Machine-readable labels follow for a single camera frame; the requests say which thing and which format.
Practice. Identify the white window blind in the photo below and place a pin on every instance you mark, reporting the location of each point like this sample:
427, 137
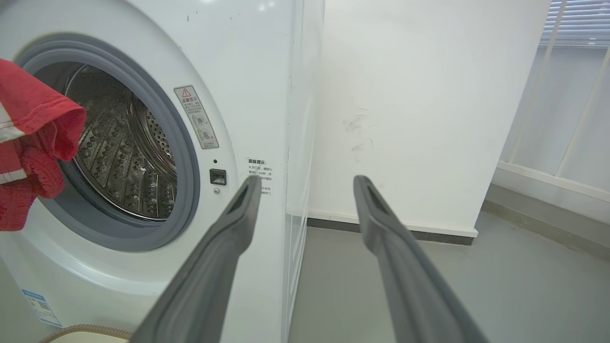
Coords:
579, 21

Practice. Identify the white front-load washing machine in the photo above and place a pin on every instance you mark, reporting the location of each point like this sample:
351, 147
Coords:
238, 95

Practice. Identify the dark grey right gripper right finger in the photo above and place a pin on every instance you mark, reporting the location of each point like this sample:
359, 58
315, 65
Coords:
410, 281

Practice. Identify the red garment with white stripes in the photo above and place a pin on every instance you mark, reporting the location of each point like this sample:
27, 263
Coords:
33, 143

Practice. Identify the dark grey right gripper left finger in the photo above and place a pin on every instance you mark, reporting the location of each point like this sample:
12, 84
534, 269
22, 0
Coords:
209, 276

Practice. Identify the white window frame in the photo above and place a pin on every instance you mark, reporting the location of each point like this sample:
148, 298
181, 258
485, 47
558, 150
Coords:
557, 138

